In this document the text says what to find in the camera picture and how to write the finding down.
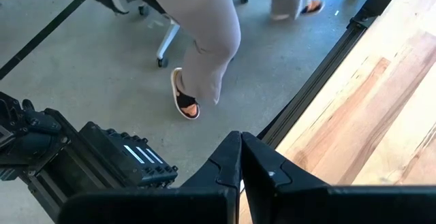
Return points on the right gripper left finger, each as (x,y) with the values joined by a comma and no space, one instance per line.
(153,207)

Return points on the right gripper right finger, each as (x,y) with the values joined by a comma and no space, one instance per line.
(323,205)

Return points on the office chair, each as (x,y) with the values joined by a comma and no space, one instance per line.
(168,36)

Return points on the person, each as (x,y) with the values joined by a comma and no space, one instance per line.
(207,30)

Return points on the black table frame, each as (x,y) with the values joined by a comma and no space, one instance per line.
(316,81)

